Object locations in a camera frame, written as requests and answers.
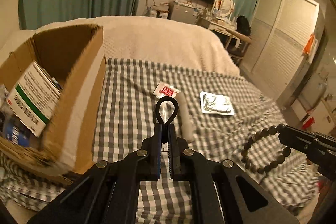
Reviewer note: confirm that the brown cardboard box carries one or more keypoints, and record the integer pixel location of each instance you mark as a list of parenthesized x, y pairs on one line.
[(74, 55)]

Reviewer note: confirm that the red white small packet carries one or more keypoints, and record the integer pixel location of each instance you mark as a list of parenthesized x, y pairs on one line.
[(165, 90)]

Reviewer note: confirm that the checkered grey white cloth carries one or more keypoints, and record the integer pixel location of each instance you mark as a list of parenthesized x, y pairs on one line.
[(125, 118)]

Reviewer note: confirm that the silver foil pouch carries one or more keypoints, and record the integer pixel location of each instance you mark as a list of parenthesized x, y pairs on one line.
[(216, 104)]

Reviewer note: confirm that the white sliding wardrobe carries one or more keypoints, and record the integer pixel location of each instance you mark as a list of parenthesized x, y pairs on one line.
[(280, 29)]

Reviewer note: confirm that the grey mini fridge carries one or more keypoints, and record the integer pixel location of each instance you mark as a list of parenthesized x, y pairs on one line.
[(182, 13)]

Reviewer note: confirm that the orange paper on wardrobe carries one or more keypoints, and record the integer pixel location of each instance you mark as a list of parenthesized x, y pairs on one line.
[(309, 45)]

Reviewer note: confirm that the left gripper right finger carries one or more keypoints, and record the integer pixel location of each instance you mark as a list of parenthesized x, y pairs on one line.
[(221, 192)]

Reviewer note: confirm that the grey cylinder tube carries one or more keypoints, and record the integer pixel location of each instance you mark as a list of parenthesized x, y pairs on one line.
[(187, 126)]

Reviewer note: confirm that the black bag on table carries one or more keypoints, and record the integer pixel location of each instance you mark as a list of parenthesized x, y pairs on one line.
[(243, 26)]

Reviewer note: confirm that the wooden dressing table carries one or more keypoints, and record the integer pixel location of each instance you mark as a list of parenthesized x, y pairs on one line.
[(235, 43)]

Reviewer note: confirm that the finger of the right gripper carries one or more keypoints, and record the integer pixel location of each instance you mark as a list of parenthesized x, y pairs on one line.
[(318, 148)]

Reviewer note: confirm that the green white medicine box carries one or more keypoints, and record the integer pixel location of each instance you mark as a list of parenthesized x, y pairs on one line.
[(33, 98)]

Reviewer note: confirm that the oval white vanity mirror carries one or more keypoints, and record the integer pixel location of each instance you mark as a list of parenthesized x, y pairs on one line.
[(223, 8)]

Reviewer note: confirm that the blue packet in box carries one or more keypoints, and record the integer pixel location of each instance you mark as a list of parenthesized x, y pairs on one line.
[(15, 135)]

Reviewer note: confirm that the black handled scissors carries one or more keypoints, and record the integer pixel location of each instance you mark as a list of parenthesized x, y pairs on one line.
[(166, 110)]

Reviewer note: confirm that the cream bed blanket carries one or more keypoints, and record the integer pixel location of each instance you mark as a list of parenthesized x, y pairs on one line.
[(150, 39)]

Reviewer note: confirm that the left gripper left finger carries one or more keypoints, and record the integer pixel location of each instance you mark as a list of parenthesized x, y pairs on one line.
[(108, 192)]

